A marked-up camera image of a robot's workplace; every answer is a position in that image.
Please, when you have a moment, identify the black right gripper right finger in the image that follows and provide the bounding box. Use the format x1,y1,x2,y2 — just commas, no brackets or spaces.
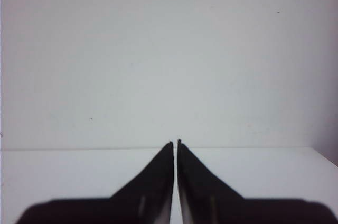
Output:
177,141,337,223

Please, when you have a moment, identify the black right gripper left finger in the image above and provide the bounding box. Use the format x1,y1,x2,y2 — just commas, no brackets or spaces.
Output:
17,142,174,223

